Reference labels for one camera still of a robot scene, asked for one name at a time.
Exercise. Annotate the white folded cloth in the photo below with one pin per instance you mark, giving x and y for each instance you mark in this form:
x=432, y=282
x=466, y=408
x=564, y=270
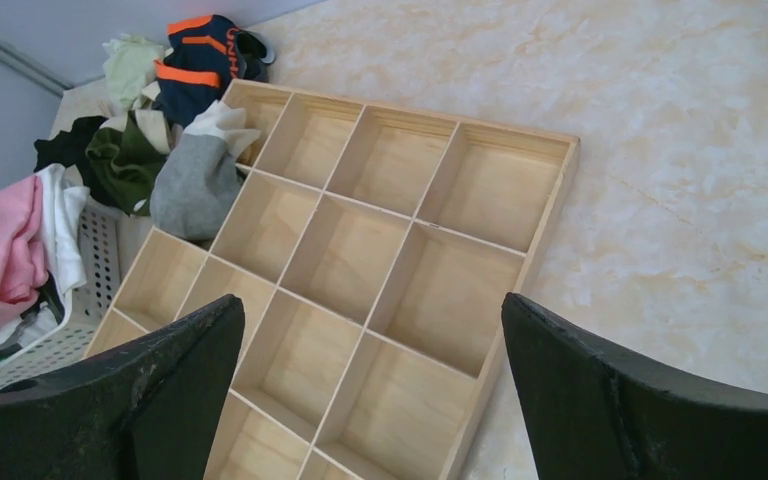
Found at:
x=63, y=204

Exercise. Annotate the cream cloth piece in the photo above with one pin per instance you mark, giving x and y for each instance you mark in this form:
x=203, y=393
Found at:
x=151, y=122

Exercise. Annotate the black underwear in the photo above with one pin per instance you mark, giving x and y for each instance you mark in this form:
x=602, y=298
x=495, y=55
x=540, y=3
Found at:
x=68, y=148

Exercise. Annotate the dark green underwear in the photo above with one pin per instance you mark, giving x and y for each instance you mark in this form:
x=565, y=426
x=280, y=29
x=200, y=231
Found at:
x=126, y=164

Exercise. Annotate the light green underwear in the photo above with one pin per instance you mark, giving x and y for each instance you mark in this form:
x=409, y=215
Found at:
x=130, y=67

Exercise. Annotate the white perforated plastic basket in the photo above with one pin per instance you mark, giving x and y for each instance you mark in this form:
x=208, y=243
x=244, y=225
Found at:
x=85, y=306

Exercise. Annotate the pink folded cloth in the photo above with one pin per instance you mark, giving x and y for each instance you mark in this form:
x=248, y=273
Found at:
x=22, y=253

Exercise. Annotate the grey underwear white waistband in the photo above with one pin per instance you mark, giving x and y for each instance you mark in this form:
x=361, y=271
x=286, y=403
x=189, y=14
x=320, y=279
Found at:
x=199, y=182

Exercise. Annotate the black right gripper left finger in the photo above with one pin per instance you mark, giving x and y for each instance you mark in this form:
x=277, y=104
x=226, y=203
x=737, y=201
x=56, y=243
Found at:
x=147, y=409

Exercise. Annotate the navy orange underwear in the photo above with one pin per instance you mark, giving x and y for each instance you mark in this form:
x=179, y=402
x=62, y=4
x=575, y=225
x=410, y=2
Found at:
x=208, y=53

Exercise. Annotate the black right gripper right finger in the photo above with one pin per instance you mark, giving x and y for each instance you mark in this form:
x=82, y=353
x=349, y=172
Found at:
x=594, y=409

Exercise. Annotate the wooden compartment tray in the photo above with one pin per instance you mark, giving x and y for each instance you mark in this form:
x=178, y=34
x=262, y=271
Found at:
x=372, y=247

